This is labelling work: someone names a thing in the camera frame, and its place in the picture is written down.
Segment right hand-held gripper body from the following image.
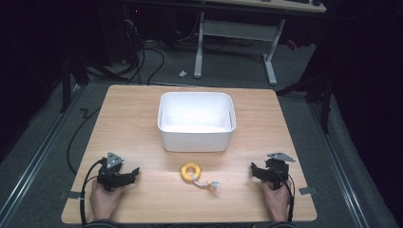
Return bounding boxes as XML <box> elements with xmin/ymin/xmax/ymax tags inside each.
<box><xmin>263</xmin><ymin>152</ymin><xmax>297</xmax><ymax>191</ymax></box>

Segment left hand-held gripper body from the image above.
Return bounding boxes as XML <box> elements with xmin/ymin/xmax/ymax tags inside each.
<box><xmin>96</xmin><ymin>151</ymin><xmax>134</xmax><ymax>193</ymax></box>

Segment yellow ring rope toy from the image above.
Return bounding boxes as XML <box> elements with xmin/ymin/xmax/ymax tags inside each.
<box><xmin>180</xmin><ymin>161</ymin><xmax>221</xmax><ymax>196</ymax></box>

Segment white plastic bin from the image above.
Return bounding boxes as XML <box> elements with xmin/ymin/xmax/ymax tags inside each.
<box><xmin>157</xmin><ymin>91</ymin><xmax>238</xmax><ymax>153</ymax></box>

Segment person's left hand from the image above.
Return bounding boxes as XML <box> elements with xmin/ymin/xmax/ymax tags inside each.
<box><xmin>89</xmin><ymin>180</ymin><xmax>125</xmax><ymax>221</ymax></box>

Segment person's right hand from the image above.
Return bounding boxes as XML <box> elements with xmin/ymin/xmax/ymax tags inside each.
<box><xmin>260</xmin><ymin>180</ymin><xmax>293</xmax><ymax>223</ymax></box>

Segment grey tape piece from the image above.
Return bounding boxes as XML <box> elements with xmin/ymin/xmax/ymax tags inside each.
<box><xmin>297</xmin><ymin>186</ymin><xmax>318</xmax><ymax>196</ymax></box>
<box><xmin>64</xmin><ymin>190</ymin><xmax>85</xmax><ymax>200</ymax></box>

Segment black stand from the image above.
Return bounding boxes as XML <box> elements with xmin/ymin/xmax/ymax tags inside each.
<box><xmin>275</xmin><ymin>70</ymin><xmax>335</xmax><ymax>135</ymax></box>
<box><xmin>59</xmin><ymin>51</ymin><xmax>91</xmax><ymax>114</ymax></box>

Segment dark computer case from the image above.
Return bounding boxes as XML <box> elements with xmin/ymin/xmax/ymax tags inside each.
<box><xmin>97</xmin><ymin>5</ymin><xmax>142</xmax><ymax>66</ymax></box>

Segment white-legged wooden desk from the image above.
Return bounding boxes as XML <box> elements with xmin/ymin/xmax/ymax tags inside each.
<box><xmin>189</xmin><ymin>0</ymin><xmax>328</xmax><ymax>86</ymax></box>

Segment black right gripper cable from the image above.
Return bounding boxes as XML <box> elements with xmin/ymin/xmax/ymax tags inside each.
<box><xmin>276</xmin><ymin>164</ymin><xmax>297</xmax><ymax>222</ymax></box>

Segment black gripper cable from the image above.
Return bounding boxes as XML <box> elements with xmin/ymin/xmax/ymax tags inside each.
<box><xmin>276</xmin><ymin>164</ymin><xmax>297</xmax><ymax>222</ymax></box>
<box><xmin>79</xmin><ymin>159</ymin><xmax>106</xmax><ymax>227</ymax></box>

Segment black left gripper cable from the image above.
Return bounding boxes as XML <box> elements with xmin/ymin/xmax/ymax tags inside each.
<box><xmin>79</xmin><ymin>159</ymin><xmax>106</xmax><ymax>227</ymax></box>

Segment black floor cable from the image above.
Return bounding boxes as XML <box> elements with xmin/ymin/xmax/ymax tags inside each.
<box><xmin>66</xmin><ymin>106</ymin><xmax>103</xmax><ymax>176</ymax></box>

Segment metal floor rail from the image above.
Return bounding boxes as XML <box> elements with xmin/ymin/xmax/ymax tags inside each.
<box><xmin>0</xmin><ymin>85</ymin><xmax>84</xmax><ymax>224</ymax></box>
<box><xmin>307</xmin><ymin>100</ymin><xmax>371</xmax><ymax>228</ymax></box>

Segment bundle of black cables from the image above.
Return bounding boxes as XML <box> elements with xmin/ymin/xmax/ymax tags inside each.
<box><xmin>122</xmin><ymin>9</ymin><xmax>166</xmax><ymax>86</ymax></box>

